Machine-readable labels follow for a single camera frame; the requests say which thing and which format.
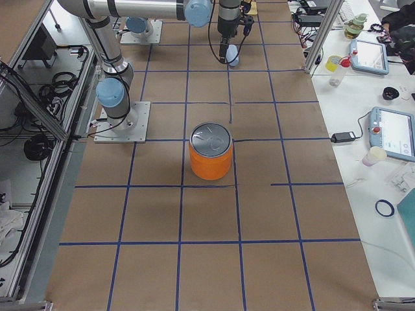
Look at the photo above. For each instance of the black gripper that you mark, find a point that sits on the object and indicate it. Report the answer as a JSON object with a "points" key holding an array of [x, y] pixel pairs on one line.
{"points": [[225, 28]]}

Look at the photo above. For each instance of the light blue plastic cup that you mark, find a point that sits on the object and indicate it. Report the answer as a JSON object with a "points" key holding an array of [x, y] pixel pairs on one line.
{"points": [[232, 56]]}

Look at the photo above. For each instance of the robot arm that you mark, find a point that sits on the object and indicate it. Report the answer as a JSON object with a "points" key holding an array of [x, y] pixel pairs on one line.
{"points": [[109, 24]]}

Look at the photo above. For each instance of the wooden cup tree stand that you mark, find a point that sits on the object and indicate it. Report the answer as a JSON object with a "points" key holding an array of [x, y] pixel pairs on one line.
{"points": [[253, 6]]}

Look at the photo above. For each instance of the white plastic cup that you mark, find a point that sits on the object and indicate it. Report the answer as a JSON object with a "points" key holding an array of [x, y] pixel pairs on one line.
{"points": [[374, 155]]}

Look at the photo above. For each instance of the orange can with grey lid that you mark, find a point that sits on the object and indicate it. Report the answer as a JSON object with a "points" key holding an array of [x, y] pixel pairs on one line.
{"points": [[210, 151]]}

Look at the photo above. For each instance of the yellow tape roll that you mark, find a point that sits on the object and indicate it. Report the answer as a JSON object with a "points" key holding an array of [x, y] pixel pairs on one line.
{"points": [[332, 63]]}

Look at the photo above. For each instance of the clear squeeze bottle red cap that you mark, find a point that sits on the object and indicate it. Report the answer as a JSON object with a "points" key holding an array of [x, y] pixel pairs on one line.
{"points": [[342, 68]]}

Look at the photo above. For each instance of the teach pendant far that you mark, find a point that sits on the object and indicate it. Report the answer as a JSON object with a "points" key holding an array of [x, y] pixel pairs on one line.
{"points": [[369, 57]]}

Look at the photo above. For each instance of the teach pendant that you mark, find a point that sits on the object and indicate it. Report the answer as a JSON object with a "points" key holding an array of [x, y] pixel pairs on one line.
{"points": [[393, 131], [369, 57]]}

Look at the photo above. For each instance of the black power adapter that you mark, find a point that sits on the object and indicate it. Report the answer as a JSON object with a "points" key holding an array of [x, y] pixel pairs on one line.
{"points": [[343, 137]]}

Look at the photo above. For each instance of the black bowl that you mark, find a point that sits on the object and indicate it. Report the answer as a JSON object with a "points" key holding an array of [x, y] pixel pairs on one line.
{"points": [[390, 93]]}

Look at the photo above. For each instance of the teach pendant near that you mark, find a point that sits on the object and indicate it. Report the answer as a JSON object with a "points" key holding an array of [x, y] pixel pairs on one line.
{"points": [[393, 131]]}

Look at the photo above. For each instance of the white crumpled cloth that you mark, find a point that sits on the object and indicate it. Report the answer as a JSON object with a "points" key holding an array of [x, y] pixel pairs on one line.
{"points": [[11, 221]]}

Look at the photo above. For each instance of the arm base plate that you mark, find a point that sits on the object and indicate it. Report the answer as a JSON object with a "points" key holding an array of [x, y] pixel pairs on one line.
{"points": [[132, 129], [151, 35]]}

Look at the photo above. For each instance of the aluminium frame post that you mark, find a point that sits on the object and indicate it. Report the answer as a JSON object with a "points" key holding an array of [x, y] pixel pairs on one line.
{"points": [[328, 20]]}

